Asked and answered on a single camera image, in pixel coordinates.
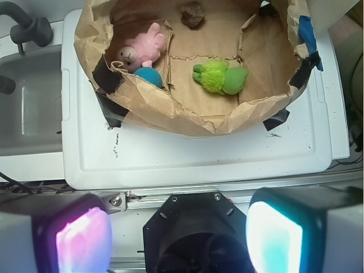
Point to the pink plush bunny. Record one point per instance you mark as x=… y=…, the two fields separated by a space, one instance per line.
x=143 y=50

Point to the aluminium frame rail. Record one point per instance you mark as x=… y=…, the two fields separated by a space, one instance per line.
x=239 y=192

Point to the brown rock-like lump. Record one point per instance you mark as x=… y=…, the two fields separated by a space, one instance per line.
x=192 y=14

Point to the white plastic bin lid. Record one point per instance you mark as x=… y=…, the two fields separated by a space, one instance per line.
x=131 y=156

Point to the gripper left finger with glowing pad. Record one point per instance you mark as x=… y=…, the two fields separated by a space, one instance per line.
x=66 y=232

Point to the black tape on bag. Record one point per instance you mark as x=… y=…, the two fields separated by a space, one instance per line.
x=284 y=113
x=108 y=82

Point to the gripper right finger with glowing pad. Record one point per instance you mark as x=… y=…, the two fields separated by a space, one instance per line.
x=306 y=229

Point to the brown paper bag tray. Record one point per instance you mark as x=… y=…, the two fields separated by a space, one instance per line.
x=265 y=41

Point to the blue tape strip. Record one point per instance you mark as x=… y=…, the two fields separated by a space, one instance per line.
x=307 y=34

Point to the grey sink basin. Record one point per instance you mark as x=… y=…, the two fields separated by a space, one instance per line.
x=31 y=115

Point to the black faucet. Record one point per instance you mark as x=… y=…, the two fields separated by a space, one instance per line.
x=28 y=28

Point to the blue plush ball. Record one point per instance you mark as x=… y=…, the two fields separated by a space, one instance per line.
x=150 y=75

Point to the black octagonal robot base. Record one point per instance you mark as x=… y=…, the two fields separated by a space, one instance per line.
x=199 y=232

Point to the black tape on bag right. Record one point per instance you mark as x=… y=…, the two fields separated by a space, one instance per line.
x=284 y=113

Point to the green plush toy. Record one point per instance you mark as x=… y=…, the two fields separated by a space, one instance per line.
x=215 y=76

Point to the black tape on bag left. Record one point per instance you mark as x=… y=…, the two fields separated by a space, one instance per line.
x=108 y=82

